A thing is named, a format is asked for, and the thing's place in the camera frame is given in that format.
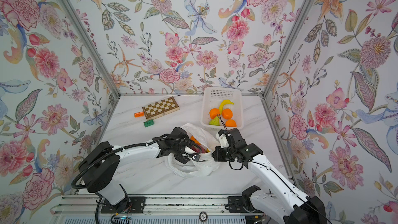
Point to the red dragon fruit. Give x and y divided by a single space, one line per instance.
204 149

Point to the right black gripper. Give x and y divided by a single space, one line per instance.
218 157

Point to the green toy building brick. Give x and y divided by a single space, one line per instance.
148 123

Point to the aluminium corner post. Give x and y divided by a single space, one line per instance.
291 39
87 42

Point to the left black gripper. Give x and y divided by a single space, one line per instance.
181 159

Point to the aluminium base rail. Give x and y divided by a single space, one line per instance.
159 209

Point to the white translucent plastic bag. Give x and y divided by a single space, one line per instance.
206 164

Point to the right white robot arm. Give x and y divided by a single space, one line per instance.
283 202

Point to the orange mandarin fruit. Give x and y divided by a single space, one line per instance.
213 113
195 140
231 123
227 114

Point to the wooden folding chessboard box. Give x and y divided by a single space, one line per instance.
160 108

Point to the aluminium corner post left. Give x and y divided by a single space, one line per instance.
87 42

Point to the orange toy building brick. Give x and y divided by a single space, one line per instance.
139 114

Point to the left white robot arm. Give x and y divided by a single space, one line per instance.
97 170

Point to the green pear fruit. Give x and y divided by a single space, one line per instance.
215 121

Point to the yellow banana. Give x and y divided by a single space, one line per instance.
223 103

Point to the aluminium corner post right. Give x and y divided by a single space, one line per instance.
291 39

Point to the aluminium back bottom rail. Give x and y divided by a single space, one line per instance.
181 94

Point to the white perforated plastic basket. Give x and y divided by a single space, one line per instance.
213 96

